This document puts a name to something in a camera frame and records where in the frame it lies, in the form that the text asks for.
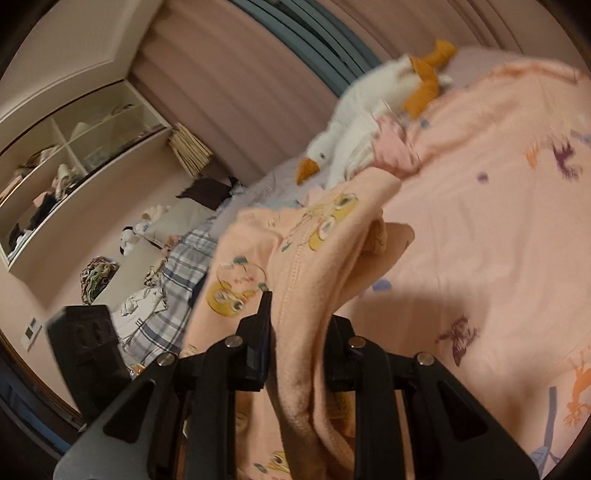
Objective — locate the pink printed duvet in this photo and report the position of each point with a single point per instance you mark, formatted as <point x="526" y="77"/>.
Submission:
<point x="497" y="280"/>

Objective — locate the folded white and pink clothes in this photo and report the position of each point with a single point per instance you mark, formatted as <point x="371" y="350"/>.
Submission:
<point x="382" y="143"/>

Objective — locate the blue-grey curtain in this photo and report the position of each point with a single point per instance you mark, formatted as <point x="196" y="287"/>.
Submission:
<point x="330" y="49"/>

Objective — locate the plaid blanket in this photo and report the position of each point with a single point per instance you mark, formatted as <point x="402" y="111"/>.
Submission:
<point x="180" y="277"/>

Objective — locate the white goose plush toy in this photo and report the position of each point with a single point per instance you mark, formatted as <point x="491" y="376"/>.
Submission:
<point x="404" y="87"/>

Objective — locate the white wall shelf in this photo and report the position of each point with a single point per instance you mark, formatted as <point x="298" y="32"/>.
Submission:
<point x="54" y="169"/>

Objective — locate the pink curtains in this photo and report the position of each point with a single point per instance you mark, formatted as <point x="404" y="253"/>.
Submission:
<point x="211" y="67"/>

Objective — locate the dark brown cushion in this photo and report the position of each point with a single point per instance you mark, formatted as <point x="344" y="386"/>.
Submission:
<point x="209" y="192"/>

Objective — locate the yellow hanging fabric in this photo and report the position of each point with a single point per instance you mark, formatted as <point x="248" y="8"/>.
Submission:
<point x="193" y="155"/>

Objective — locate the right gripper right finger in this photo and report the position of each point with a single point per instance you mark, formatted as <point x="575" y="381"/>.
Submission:
<point x="355" y="364"/>

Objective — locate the orange duck print shirt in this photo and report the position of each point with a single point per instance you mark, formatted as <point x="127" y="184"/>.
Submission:
<point x="312" y="260"/>

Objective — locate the white patterned garment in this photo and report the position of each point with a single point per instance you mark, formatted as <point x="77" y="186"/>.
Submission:
<point x="136" y="310"/>

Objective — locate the small plush toys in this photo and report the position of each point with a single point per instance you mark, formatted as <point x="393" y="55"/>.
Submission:
<point x="131" y="234"/>

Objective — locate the beige pillow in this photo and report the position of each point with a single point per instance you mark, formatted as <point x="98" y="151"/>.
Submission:
<point x="180" y="218"/>

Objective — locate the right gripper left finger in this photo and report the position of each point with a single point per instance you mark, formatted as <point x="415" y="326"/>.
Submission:
<point x="237" y="363"/>

